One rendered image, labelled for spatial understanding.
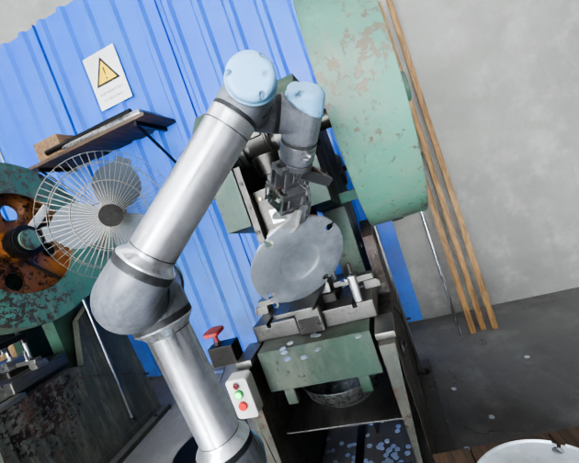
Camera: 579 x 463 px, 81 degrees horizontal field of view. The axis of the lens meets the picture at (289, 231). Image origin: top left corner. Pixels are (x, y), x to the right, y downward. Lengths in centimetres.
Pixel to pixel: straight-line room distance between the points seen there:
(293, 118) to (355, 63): 26
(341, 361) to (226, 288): 173
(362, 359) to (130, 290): 81
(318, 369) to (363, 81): 87
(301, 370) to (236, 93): 93
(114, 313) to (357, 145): 63
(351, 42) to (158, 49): 221
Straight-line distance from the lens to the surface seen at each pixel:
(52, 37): 358
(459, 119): 246
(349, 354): 116
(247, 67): 52
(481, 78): 253
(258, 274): 91
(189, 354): 70
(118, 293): 54
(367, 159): 89
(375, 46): 88
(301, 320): 120
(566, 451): 107
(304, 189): 76
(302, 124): 66
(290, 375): 124
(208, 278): 281
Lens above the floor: 111
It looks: 5 degrees down
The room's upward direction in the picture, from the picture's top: 19 degrees counter-clockwise
